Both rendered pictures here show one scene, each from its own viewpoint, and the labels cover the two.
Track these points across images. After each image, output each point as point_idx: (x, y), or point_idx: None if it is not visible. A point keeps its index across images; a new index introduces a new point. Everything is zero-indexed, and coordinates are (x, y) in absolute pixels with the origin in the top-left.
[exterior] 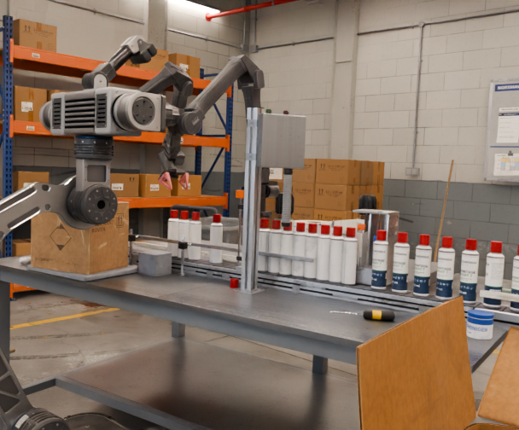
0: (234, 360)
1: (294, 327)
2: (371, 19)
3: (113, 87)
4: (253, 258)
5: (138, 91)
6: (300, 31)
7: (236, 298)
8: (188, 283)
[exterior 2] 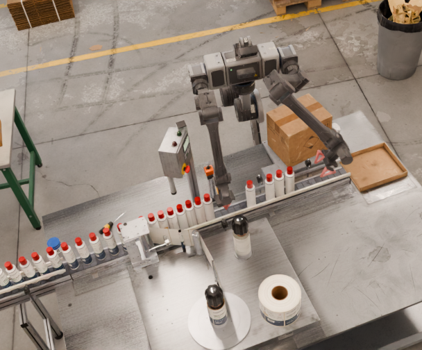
0: (353, 335)
1: (122, 189)
2: None
3: (204, 56)
4: (191, 194)
5: (207, 67)
6: None
7: (184, 194)
8: (232, 187)
